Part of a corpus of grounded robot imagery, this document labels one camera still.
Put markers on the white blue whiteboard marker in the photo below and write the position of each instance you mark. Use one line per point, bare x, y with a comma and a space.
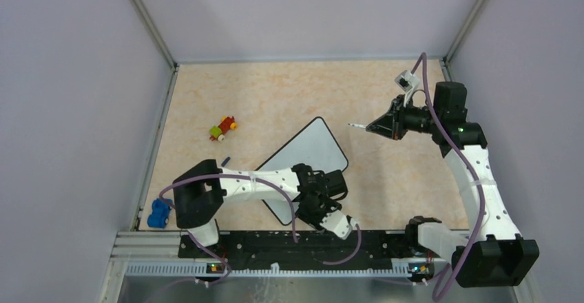
359, 126

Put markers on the aluminium frame rails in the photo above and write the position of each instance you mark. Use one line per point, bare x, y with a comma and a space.
113, 287

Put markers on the blue toy car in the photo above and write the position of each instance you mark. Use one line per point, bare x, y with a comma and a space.
159, 216

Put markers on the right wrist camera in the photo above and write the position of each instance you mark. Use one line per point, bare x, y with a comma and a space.
409, 83

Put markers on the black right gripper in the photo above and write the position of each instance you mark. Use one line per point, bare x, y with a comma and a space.
392, 124

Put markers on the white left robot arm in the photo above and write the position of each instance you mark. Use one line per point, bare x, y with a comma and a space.
201, 191

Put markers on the white slotted cable duct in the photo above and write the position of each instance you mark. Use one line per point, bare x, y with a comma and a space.
203, 269

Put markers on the black framed whiteboard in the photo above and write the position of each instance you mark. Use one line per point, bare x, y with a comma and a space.
314, 145

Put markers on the blue marker cap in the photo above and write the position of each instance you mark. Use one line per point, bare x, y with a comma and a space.
225, 161

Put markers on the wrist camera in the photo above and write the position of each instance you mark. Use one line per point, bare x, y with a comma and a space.
409, 83
339, 224

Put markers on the colourful toy brick car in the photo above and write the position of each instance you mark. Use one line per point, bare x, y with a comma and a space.
217, 133

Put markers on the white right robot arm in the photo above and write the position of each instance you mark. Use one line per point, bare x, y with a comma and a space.
495, 253

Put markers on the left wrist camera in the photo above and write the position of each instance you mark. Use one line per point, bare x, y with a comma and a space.
339, 224

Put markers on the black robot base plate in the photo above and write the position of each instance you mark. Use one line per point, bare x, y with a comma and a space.
377, 243

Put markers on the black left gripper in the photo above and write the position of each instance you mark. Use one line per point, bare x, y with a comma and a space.
314, 221

